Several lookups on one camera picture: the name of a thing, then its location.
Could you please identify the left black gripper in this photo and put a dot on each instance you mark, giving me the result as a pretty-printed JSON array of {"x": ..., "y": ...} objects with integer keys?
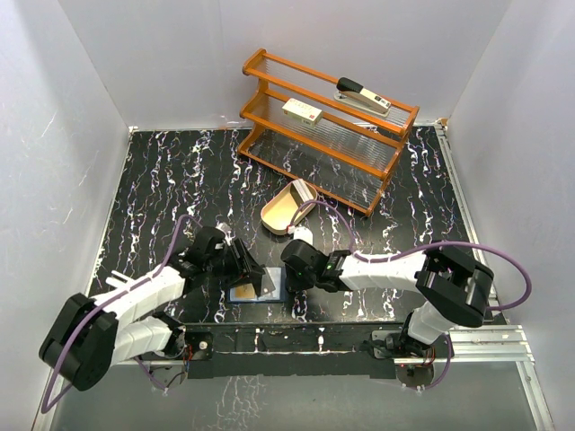
[{"x": 251, "y": 266}]

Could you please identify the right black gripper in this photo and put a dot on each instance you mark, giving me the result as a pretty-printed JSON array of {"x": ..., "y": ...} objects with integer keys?
[{"x": 294, "y": 284}]

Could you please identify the black geometric credit card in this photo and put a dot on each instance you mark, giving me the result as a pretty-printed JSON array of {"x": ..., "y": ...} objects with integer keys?
[{"x": 268, "y": 287}]

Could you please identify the blue card holder wallet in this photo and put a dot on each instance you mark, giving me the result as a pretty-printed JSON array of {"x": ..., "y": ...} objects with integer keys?
[{"x": 279, "y": 274}]

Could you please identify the orange credit card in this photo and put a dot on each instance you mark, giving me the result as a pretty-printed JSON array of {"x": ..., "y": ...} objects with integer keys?
[{"x": 245, "y": 293}]

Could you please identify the stack of credit cards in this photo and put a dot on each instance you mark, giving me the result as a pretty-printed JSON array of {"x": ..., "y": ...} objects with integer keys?
[{"x": 302, "y": 191}]

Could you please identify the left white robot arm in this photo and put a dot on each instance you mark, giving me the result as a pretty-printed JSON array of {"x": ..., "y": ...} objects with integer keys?
[{"x": 92, "y": 334}]

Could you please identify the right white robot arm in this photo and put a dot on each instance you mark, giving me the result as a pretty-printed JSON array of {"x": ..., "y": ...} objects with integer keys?
[{"x": 456, "y": 288}]

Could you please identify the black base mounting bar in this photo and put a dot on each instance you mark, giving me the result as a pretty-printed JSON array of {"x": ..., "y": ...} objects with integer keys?
[{"x": 301, "y": 349}]

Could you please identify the orange wooden three-tier rack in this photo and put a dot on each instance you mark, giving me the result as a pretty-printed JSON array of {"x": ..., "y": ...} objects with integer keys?
[{"x": 350, "y": 155}]

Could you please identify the white staples box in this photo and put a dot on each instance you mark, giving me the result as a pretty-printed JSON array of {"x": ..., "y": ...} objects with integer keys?
[{"x": 302, "y": 112}]

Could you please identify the black and beige stapler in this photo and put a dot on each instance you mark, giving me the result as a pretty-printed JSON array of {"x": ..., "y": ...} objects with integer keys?
[{"x": 358, "y": 96}]

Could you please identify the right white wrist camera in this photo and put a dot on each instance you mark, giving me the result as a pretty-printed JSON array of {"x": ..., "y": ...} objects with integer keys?
[{"x": 301, "y": 233}]

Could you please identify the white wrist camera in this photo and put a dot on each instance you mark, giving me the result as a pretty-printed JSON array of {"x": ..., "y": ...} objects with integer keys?
[
  {"x": 226, "y": 230},
  {"x": 301, "y": 233}
]

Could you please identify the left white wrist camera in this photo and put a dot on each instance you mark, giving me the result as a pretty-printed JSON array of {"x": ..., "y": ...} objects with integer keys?
[{"x": 226, "y": 230}]

